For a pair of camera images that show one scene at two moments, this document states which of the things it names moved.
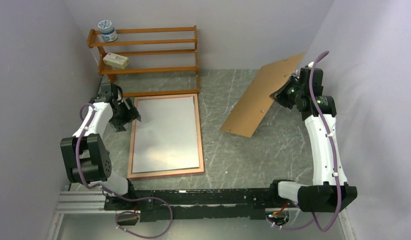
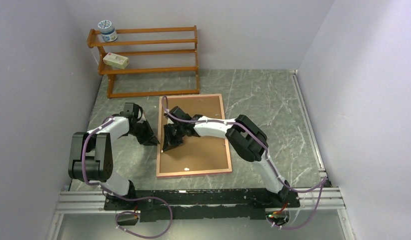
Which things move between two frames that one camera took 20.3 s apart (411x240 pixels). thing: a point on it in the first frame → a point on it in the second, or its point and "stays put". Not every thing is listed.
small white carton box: (118, 60) stays put
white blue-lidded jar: (109, 33) stays put
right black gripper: (279, 96) → (169, 142)
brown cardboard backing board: (253, 105) → (195, 153)
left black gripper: (118, 125) → (150, 137)
